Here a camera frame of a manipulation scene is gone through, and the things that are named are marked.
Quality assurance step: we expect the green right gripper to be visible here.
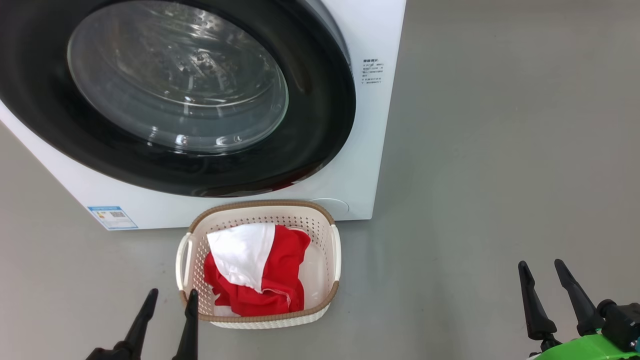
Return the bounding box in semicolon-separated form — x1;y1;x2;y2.
518;258;640;360

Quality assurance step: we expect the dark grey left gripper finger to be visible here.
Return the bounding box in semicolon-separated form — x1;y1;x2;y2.
172;289;200;360
86;288;159;360

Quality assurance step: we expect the red and white garment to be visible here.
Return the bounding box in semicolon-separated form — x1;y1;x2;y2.
203;222;312;318

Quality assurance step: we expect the black round glass washer door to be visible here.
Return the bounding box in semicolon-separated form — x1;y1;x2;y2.
0;0;357;198

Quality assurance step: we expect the cream perforated laundry basket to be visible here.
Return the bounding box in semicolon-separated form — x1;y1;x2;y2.
175;200;342;330

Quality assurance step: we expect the grey round plate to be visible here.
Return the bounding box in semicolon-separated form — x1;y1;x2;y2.
309;198;350;221

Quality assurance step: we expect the white front-load washing machine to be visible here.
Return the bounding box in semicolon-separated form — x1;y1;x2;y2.
0;0;407;232

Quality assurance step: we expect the blue energy label sticker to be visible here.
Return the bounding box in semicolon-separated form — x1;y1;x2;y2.
87;205;139;231

